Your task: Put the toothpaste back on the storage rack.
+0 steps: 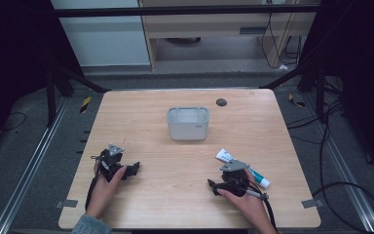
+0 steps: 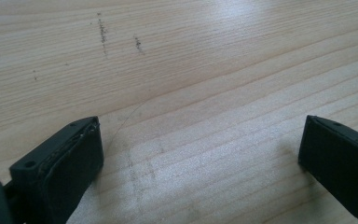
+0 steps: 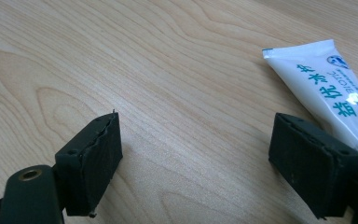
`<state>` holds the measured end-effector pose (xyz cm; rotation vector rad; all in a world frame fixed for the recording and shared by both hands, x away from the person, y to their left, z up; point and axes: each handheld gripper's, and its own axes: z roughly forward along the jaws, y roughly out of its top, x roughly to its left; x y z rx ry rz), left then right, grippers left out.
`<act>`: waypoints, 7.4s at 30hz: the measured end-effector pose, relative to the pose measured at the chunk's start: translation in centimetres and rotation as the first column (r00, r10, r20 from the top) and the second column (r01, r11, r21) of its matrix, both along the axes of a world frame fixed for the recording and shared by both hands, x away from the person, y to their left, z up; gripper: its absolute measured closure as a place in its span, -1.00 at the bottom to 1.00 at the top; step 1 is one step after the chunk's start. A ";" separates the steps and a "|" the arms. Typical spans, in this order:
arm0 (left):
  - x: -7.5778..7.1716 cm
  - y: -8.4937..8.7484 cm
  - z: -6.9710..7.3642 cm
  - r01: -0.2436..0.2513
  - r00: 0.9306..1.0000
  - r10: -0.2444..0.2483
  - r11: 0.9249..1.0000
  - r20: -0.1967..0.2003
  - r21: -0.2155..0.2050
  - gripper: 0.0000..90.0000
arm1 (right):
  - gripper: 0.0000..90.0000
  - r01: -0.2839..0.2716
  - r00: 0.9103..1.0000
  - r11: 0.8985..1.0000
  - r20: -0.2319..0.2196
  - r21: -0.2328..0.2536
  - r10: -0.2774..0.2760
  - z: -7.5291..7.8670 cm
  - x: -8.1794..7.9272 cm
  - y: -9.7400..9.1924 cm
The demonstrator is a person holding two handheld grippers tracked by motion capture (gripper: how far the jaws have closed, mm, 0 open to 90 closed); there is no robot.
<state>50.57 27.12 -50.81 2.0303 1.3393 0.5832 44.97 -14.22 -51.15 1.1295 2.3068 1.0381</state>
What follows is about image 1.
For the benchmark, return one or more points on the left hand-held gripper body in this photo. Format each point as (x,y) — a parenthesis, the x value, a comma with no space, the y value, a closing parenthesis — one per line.
(110,161)

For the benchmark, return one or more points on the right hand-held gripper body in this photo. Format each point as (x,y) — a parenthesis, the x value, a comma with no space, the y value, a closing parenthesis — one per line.
(235,178)

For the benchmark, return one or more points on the white toothpaste tube teal label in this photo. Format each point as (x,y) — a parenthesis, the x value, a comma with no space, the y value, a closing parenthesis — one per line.
(259,178)

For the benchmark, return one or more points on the white plastic bin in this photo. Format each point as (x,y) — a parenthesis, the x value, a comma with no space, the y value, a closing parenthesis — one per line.
(188,125)

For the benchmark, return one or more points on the person's left hand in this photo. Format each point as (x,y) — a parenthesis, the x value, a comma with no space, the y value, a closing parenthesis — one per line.
(103,191)

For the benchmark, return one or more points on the person's right hand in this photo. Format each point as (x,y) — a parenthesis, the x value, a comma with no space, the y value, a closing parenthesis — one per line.
(248,208)

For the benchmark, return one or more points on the yellow black striped tape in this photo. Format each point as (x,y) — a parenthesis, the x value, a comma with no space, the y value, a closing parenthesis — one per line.
(85,104)
(296,101)

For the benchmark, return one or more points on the dark round table grommet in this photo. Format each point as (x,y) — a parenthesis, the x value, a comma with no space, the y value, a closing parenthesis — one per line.
(221,102)

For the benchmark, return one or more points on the black metal stand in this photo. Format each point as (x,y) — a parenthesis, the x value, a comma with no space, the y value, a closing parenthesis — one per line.
(320,94)
(51,97)

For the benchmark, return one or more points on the small white floor plug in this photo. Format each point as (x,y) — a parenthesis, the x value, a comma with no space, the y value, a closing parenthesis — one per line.
(283,67)

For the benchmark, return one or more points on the white cabinet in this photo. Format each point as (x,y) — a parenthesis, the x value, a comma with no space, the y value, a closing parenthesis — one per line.
(104,35)

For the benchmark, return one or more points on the black curtain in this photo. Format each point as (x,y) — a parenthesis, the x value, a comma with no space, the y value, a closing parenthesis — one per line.
(366,81)
(9,65)

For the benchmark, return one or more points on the light wooden desk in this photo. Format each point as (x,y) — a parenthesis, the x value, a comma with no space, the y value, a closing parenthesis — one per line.
(207,26)

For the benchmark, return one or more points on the aluminium floor rail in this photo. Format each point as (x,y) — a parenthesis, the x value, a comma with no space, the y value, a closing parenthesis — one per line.
(347,175)
(29,165)

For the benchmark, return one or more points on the black horizontal frame bar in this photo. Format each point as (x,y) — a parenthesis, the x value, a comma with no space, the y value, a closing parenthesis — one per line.
(175,11)

